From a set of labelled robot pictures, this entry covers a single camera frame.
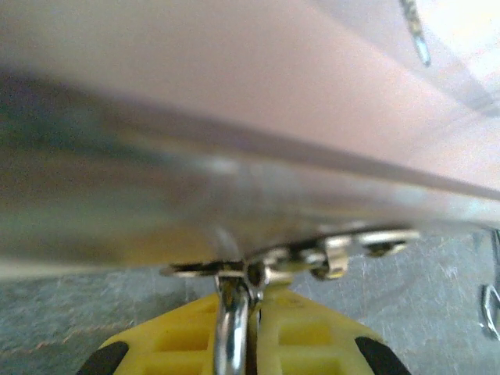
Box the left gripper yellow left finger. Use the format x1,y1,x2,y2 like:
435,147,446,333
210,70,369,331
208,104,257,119
80,293,220,375

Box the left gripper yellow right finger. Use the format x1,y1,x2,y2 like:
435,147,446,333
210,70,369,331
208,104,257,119
248,287,412,375

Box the padlock with chrome shackle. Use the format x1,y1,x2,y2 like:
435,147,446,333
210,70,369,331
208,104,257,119
212,269,263,375

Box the pink tin box with hasp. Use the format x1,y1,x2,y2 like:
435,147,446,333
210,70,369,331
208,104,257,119
0,0,500,283

